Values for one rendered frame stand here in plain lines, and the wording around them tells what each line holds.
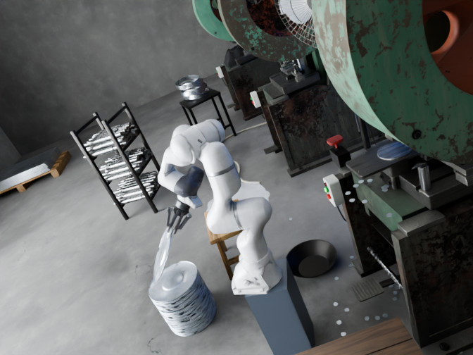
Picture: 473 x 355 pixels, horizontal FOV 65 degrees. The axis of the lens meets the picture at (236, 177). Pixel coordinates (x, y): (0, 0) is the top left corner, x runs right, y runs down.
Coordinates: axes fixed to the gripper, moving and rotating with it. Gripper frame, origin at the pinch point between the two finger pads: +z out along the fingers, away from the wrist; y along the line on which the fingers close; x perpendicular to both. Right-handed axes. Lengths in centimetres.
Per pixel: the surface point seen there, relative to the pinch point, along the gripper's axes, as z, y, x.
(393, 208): -71, -59, 57
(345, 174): -67, -57, 23
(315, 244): -12, -86, -9
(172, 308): 34.4, -12.9, 15.1
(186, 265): 23.7, -17.5, -8.3
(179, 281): 25.8, -14.0, 3.8
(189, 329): 47, -27, 15
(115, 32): 0, 100, -615
